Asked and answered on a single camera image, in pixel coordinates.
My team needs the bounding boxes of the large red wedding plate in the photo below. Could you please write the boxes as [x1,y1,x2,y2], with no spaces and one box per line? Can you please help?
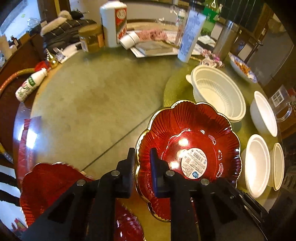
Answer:
[20,163,144,240]

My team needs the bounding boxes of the small cream plastic bowl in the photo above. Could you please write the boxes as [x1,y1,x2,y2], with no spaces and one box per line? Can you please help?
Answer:
[267,143,285,191]

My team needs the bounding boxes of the small red gold-rimmed plate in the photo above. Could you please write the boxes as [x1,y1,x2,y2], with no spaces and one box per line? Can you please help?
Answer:
[134,100,242,222]

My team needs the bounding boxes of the white foam bowl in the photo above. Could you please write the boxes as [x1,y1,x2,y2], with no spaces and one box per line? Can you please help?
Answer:
[250,91,278,137]
[238,134,270,198]

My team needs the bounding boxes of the cream ribbed plastic bowl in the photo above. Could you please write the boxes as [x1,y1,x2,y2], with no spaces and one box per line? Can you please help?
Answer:
[186,65,246,123]

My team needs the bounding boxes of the green round table mat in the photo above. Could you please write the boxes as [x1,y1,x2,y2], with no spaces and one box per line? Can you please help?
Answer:
[163,59,258,149]

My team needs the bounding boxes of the clear glass pitcher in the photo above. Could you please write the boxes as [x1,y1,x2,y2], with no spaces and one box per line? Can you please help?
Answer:
[268,85,293,123]

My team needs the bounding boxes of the white green milk bottle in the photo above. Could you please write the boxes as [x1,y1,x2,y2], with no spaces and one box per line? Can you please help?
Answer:
[15,68,48,102]

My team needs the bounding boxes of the blue white food plate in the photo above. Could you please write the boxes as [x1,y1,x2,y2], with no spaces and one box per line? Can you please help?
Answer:
[228,53,257,83]

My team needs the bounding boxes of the pink wrapped candies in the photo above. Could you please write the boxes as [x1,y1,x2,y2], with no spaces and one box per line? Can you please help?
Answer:
[201,49,225,68]

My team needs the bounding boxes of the orange hula hoop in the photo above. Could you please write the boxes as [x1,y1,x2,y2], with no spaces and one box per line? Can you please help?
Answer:
[0,68,35,96]

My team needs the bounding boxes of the stainless steel thermos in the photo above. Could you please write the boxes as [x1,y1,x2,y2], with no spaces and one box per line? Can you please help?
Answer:
[213,20,239,61]

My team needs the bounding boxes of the book with pink cloth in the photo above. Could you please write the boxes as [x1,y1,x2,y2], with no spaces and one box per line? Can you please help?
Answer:
[130,29,178,58]

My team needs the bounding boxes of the amber glass jar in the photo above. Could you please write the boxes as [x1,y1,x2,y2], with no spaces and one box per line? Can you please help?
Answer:
[78,24,104,53]

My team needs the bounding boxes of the small white cup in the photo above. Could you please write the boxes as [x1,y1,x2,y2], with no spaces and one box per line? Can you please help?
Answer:
[119,32,139,50]

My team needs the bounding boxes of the black fur-trimmed jacket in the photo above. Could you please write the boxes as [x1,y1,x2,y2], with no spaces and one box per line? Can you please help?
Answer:
[40,10,96,52]

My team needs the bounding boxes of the dark wooden chair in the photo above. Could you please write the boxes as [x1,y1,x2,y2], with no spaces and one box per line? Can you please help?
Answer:
[230,3,273,63]

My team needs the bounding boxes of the clear glass bottle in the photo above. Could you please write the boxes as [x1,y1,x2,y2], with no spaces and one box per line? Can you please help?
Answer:
[175,9,187,46]

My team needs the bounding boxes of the green plastic bottle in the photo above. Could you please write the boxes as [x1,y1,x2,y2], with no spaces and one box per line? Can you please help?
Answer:
[203,0,223,23]

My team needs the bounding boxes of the white red liquor bottle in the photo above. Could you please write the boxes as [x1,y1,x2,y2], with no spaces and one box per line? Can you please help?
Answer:
[100,1,127,48]

